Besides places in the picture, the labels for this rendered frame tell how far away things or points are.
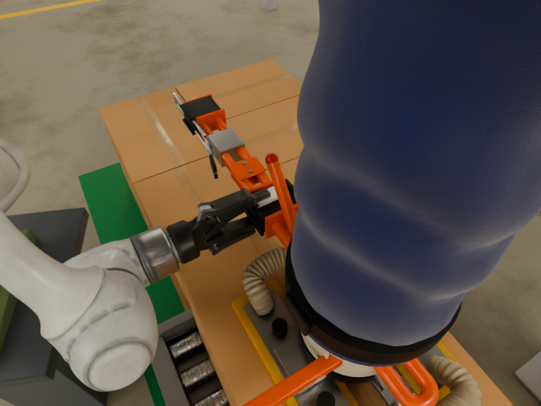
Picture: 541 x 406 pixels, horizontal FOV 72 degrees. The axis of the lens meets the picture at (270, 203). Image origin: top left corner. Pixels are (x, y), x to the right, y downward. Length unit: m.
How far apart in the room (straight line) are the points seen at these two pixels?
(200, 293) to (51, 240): 0.59
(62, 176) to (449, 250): 2.48
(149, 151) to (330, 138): 1.51
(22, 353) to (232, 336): 0.54
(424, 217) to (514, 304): 1.87
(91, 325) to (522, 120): 0.46
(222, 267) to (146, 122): 1.22
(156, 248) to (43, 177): 2.08
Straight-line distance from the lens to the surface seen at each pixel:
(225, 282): 0.79
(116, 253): 0.65
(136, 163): 1.70
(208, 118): 0.93
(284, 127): 1.79
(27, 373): 1.07
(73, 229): 1.25
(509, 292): 2.17
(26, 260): 0.52
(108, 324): 0.50
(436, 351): 0.76
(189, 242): 0.67
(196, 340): 1.18
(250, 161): 0.80
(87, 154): 2.74
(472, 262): 0.36
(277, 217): 0.69
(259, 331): 0.71
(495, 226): 0.30
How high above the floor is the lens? 1.63
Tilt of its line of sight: 49 degrees down
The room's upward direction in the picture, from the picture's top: straight up
